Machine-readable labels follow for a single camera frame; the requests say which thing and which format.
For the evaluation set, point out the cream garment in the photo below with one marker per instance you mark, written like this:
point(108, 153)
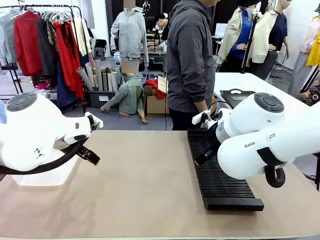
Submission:
point(81, 35)

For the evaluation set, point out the person's right forearm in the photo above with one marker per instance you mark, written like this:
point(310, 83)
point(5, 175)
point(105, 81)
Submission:
point(201, 105)

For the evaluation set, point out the white monitor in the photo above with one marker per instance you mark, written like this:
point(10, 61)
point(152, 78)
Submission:
point(221, 30)

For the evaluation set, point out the background person in black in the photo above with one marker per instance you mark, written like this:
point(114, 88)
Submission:
point(162, 25)

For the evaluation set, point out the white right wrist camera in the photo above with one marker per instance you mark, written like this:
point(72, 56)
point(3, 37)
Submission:
point(200, 117)

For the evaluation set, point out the light gray garment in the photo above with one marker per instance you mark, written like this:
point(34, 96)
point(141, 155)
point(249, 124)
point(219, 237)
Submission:
point(7, 35)

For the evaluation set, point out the gray step stool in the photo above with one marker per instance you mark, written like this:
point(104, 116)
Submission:
point(100, 53)

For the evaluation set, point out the black clothes rack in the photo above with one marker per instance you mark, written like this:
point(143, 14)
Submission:
point(77, 30)

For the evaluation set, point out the dark gray storage bin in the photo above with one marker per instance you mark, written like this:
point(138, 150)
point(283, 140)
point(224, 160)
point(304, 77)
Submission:
point(101, 98)

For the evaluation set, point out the red sweater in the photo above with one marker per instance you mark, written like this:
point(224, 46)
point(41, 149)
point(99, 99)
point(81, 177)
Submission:
point(26, 42)

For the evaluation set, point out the gray paper roll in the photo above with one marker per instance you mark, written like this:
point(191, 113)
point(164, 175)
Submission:
point(84, 78)
point(98, 75)

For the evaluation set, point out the light blue fabric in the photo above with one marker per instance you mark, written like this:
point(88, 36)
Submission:
point(2, 112)

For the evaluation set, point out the navy garment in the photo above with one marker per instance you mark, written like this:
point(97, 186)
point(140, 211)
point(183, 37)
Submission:
point(65, 90)

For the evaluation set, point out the cardboard box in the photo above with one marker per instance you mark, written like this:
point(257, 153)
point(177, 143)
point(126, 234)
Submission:
point(156, 106)

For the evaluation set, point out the brown paper roll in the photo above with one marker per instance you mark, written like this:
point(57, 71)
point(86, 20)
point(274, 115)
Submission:
point(105, 81)

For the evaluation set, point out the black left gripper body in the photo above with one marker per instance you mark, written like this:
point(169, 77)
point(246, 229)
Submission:
point(81, 149)

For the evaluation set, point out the person's right hand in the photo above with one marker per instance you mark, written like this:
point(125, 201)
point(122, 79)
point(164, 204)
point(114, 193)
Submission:
point(207, 123)

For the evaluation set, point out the pile of clothes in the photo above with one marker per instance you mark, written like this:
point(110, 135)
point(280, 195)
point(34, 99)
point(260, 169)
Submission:
point(43, 90)

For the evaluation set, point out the black pole stand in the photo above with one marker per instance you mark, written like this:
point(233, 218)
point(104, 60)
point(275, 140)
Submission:
point(250, 42)

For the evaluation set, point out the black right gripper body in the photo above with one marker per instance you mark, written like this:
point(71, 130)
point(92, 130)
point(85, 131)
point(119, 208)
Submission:
point(214, 138)

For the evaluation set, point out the white table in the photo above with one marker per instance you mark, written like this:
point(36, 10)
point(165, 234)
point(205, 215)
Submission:
point(240, 81)

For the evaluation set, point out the white paper roll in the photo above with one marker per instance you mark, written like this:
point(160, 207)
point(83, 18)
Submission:
point(113, 81)

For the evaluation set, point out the mannequin with yellow garment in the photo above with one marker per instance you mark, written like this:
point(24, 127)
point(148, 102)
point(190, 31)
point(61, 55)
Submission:
point(307, 55)

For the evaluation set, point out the dark gray garment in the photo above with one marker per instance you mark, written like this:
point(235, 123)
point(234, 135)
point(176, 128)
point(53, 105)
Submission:
point(46, 47)

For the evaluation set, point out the red dress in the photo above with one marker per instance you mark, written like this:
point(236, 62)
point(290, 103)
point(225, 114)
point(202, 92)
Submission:
point(68, 57)

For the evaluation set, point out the mannequin in gray hoodie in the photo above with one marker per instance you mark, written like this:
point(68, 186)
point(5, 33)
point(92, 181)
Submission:
point(130, 32)

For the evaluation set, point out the beige paper roll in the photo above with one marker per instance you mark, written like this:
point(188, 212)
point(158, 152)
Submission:
point(90, 73)

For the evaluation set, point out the clear water bottle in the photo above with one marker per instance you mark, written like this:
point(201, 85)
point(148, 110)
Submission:
point(117, 61)

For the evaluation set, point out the black slotted PCB rack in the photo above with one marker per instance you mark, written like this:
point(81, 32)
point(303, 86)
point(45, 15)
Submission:
point(225, 185)

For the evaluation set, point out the person in gray jacket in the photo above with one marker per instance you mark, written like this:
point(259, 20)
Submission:
point(190, 62)

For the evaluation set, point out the red cloth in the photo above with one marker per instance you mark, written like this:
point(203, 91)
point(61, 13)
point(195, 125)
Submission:
point(155, 86)

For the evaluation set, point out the child mannequin green hoodie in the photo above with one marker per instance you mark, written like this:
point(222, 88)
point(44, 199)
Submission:
point(128, 95)

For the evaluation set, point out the clear plastic box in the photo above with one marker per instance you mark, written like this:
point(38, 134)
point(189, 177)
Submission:
point(42, 178)

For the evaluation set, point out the mannequin beige coat blue shirt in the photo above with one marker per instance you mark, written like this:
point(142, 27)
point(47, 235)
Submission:
point(237, 32)

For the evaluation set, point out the black tripod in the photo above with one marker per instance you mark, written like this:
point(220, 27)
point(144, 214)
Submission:
point(318, 180)

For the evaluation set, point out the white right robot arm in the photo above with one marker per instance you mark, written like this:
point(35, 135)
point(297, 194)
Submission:
point(250, 120)

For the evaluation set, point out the mannequin cream jacket navy shirt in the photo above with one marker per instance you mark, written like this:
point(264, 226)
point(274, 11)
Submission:
point(267, 37)

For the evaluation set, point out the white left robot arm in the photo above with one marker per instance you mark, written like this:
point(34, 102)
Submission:
point(32, 130)

